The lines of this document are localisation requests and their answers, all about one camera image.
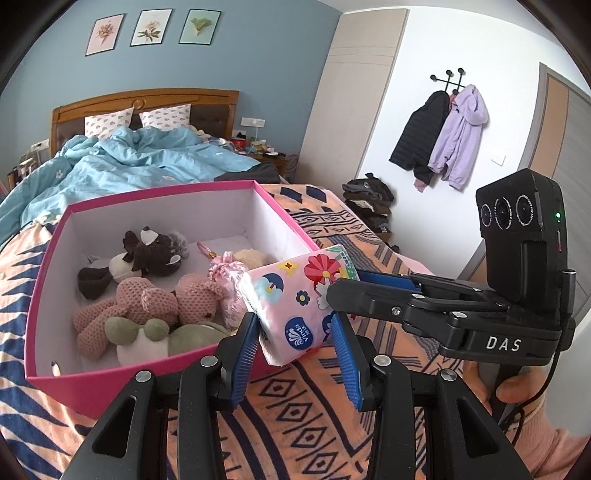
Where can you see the purple hooded jacket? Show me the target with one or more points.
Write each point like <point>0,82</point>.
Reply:
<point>459,138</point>

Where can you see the pink cardboard box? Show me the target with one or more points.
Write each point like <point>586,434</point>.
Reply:
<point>74,392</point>

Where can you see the spotted white pillow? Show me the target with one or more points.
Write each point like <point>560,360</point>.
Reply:
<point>108,122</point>
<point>166,116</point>

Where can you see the floral tissue pack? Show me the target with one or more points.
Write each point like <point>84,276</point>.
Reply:
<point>295,295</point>

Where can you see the cluttered bedside items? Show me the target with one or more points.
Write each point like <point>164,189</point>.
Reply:
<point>25,166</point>

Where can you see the pink garment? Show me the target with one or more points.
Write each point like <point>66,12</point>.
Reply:
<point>420,184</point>

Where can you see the green leaf framed picture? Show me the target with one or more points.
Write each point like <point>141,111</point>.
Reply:
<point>198,26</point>

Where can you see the wooden door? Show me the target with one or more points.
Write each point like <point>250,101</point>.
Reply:
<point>554,120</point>

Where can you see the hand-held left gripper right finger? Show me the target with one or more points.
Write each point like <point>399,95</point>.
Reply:
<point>346,360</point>

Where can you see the pink satin pouch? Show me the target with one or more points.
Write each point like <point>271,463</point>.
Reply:
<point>226,281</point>

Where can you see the light blue duvet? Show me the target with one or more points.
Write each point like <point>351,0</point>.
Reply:
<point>138,157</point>

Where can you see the brown plush toy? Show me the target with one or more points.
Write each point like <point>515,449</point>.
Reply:
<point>152,251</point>

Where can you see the white flower framed picture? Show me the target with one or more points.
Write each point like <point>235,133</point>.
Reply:
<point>148,26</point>

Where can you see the pink flower framed picture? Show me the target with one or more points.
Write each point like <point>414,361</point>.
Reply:
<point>105,34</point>

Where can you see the person's right hand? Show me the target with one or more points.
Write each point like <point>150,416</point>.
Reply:
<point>521,387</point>

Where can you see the wooden bed headboard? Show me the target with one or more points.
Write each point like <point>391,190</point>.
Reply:
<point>152,97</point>

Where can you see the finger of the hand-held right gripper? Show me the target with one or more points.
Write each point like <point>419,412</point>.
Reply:
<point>388,280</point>
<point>369,302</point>

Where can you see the green and white plush toy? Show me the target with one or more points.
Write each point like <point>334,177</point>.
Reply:
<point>189,337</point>

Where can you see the white light switch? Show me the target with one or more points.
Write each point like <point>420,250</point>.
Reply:
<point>499,160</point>

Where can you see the black puffer jacket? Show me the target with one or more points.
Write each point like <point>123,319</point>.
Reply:
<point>418,134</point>

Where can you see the white wall outlet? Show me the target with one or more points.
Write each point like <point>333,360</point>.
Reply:
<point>253,122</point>
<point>39,143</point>

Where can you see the black wall coat hook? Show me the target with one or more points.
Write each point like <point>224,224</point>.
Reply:
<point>448,81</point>

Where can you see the orange patterned blanket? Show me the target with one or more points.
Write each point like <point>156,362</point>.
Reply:
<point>295,415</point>

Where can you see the beige wardrobe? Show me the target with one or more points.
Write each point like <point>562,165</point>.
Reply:
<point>355,101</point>

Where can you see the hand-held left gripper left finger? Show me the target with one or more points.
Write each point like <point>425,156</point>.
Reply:
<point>244,360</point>

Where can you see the dark grey cloth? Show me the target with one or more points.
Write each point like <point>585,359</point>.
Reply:
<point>249,173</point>

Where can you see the cream plush toy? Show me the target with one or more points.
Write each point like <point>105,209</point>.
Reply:
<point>249,256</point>

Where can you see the pile of dark clothes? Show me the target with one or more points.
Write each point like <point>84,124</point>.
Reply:
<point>369,203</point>

